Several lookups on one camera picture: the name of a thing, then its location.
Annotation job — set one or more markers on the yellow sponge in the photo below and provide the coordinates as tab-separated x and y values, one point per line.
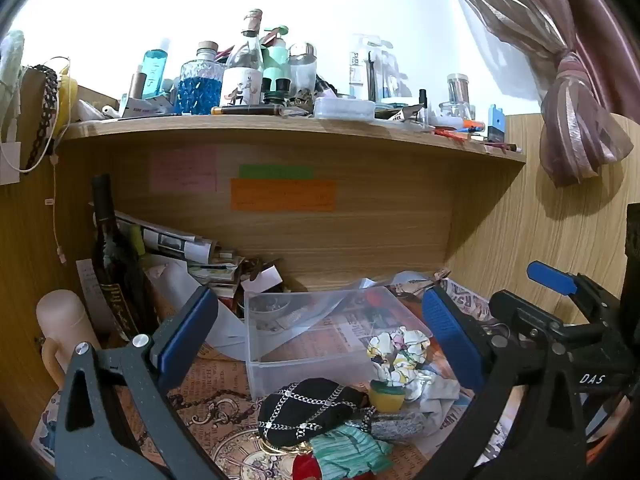
387	399

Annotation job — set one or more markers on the orange markers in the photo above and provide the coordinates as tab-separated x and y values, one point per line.
465	130

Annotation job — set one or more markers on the white box with red print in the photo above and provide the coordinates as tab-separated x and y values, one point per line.
145	106

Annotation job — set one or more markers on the pink sticky note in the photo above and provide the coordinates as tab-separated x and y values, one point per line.
184	170

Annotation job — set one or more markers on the green sticky note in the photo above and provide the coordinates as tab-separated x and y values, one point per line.
276	171

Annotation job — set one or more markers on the pile of papers and boxes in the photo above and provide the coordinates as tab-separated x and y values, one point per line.
170	242

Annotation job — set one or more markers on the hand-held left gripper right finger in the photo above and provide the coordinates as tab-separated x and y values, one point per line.
450	340

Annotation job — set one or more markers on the clear jar with silver lid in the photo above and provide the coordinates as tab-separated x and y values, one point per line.
302	67

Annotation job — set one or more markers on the wooden shelf unit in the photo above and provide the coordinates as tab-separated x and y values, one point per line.
380	230

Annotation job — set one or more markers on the floral fabric scrunchie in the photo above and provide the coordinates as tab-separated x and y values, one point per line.
395	355

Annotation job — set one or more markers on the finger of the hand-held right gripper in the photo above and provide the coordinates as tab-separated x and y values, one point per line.
550	277
520	310

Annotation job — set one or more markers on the clear plastic storage box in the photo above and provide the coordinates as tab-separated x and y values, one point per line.
300	360

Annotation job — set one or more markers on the green striped cloth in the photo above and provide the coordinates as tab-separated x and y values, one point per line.
350	452

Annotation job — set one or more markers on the stack of booklets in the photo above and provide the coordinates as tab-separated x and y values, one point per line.
217	272

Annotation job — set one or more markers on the black lace band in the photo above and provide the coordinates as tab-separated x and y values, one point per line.
47	105

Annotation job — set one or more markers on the mint green bottle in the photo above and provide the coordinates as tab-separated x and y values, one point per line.
275	60

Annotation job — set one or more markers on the grey felt block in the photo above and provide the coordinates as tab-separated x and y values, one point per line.
400	427

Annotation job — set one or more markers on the orange sticky note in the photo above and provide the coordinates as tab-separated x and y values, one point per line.
282	195

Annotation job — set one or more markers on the small glass bowl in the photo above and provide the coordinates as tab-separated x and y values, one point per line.
270	307

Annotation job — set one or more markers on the glass bottle with blue liquid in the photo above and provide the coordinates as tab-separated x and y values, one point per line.
199	85

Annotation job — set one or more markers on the glass jar with sticks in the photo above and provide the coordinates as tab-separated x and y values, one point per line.
457	90

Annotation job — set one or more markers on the clear plastic bag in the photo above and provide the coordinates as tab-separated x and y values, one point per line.
370	285

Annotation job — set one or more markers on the pale pink mug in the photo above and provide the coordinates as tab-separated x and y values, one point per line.
62	320

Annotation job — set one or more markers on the yellow plastic object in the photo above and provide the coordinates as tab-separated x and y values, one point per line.
70	100

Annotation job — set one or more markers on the tall clear illustrated bottle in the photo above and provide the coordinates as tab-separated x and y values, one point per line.
242	77

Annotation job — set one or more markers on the flat clear plastic case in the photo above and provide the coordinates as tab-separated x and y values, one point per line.
345	108

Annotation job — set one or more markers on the dark wine bottle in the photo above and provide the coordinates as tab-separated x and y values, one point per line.
112	270

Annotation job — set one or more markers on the dark brown pen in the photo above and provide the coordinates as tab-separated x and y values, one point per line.
245	110

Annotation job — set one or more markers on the red pouch with gold clasp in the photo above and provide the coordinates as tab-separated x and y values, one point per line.
305	470

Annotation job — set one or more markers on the turquoise plastic bottle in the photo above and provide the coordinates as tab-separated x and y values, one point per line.
154	75

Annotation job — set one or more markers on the vintage newspaper print table cover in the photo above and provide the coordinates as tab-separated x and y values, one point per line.
220	410

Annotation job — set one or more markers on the black nail polish bottle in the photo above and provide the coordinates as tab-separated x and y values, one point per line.
422	100

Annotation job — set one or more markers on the white cloth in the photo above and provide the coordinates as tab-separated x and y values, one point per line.
440	395

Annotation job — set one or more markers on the pink striped curtain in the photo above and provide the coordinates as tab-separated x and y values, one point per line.
575	85

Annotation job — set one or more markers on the cardboard tube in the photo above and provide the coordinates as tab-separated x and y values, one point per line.
136	87

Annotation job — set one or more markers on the small blue plastic box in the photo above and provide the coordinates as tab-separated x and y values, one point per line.
496	122

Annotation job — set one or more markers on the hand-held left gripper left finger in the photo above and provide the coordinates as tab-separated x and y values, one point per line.
187	335

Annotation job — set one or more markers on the white blister pack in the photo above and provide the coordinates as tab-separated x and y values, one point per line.
362	70

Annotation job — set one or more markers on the white card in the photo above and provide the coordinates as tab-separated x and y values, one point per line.
10	162

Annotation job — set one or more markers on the small white card box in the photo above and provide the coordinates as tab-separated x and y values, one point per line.
265	280

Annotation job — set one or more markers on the white paper sheet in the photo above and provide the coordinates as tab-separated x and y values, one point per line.
175	285

